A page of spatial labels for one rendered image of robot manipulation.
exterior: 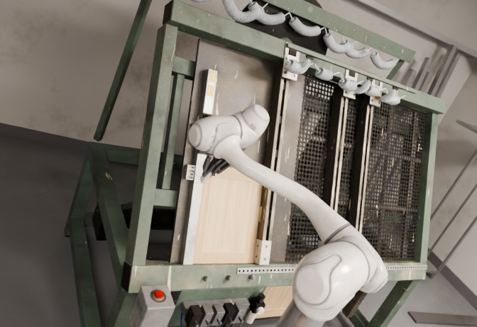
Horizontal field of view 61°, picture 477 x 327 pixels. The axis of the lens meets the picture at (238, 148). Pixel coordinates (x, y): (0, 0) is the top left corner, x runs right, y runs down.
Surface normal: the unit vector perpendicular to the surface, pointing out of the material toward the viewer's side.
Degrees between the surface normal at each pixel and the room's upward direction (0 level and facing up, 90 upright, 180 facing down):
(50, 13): 90
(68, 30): 90
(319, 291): 83
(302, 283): 83
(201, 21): 60
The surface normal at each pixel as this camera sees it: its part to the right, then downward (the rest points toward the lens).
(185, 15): 0.54, 0.00
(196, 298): 0.40, 0.49
